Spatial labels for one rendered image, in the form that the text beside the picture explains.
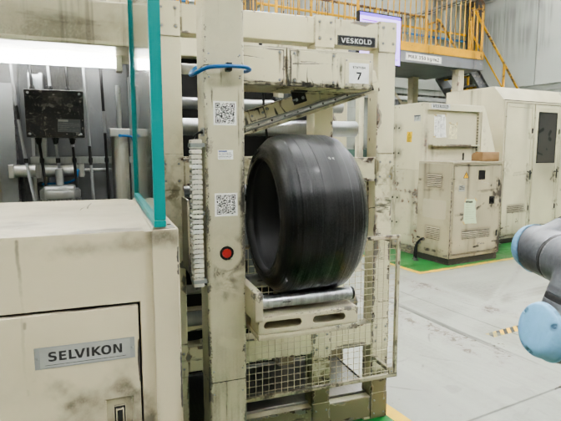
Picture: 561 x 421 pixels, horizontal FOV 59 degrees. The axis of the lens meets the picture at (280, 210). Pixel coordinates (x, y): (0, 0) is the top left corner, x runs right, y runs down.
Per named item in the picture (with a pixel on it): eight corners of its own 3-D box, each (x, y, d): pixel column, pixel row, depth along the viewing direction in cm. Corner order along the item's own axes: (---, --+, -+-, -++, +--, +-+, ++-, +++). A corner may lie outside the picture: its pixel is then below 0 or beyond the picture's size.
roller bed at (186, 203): (189, 274, 197) (187, 200, 193) (183, 266, 211) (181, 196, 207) (236, 270, 204) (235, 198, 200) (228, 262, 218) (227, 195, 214)
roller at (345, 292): (259, 311, 159) (259, 297, 158) (255, 307, 163) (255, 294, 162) (355, 300, 170) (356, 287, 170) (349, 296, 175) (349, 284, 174)
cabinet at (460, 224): (449, 266, 590) (453, 162, 575) (415, 257, 641) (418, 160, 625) (500, 258, 633) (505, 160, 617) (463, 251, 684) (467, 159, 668)
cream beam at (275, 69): (229, 83, 180) (228, 42, 178) (214, 91, 204) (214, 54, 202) (374, 90, 201) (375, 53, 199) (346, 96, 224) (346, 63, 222)
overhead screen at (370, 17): (357, 63, 532) (359, 9, 525) (355, 63, 536) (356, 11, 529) (400, 67, 560) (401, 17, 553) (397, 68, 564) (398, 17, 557)
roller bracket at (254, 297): (255, 324, 155) (255, 293, 154) (225, 290, 192) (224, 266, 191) (265, 322, 156) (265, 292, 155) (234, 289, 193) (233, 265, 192)
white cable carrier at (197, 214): (194, 287, 159) (190, 139, 154) (191, 283, 164) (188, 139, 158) (207, 286, 161) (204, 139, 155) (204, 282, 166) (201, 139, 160)
